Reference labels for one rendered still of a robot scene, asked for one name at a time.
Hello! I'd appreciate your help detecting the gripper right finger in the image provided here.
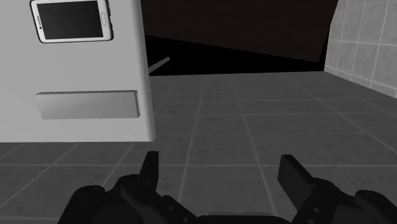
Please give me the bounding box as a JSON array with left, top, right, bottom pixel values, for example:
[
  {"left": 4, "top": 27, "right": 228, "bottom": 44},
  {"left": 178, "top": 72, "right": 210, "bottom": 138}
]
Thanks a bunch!
[{"left": 277, "top": 154, "right": 397, "bottom": 224}]

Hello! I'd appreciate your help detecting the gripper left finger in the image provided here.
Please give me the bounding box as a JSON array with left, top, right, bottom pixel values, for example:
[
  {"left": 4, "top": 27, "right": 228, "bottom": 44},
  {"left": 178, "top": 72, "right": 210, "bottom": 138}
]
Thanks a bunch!
[{"left": 57, "top": 151, "right": 199, "bottom": 224}]

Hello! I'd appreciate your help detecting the white smartphone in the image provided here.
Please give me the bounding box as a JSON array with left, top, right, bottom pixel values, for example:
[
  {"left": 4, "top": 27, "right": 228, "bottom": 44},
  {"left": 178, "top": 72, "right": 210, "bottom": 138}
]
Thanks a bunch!
[{"left": 29, "top": 0, "right": 114, "bottom": 44}]

